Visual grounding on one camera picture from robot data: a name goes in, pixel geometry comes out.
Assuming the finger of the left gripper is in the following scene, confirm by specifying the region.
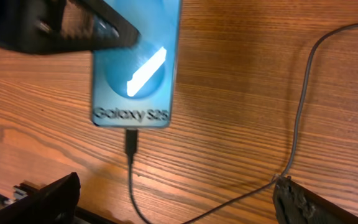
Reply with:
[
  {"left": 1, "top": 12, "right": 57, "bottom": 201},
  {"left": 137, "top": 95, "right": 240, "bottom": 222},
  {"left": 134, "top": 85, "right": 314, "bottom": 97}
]
[{"left": 0, "top": 0, "right": 140, "bottom": 55}]

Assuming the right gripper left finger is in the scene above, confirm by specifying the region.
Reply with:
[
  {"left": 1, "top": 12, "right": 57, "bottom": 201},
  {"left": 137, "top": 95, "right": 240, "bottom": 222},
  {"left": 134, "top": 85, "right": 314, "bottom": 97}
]
[{"left": 0, "top": 172, "right": 81, "bottom": 224}]

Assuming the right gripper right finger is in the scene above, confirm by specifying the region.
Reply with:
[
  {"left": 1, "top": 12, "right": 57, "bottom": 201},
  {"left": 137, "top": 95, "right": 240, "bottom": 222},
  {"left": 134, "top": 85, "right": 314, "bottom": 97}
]
[{"left": 273, "top": 177, "right": 358, "bottom": 224}]

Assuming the black USB charging cable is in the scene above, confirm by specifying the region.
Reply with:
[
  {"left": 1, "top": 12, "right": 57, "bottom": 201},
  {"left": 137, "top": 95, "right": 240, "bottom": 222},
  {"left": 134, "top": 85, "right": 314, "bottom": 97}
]
[{"left": 124, "top": 20, "right": 358, "bottom": 224}]

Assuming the smartphone with teal screen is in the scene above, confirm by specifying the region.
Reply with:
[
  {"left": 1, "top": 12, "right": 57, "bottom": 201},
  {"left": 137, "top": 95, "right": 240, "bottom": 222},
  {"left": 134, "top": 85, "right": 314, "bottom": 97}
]
[{"left": 91, "top": 0, "right": 182, "bottom": 128}]

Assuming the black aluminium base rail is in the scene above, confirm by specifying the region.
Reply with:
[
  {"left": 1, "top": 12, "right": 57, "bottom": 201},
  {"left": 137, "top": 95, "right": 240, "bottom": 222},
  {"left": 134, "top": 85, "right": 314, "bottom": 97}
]
[{"left": 0, "top": 182, "right": 117, "bottom": 224}]

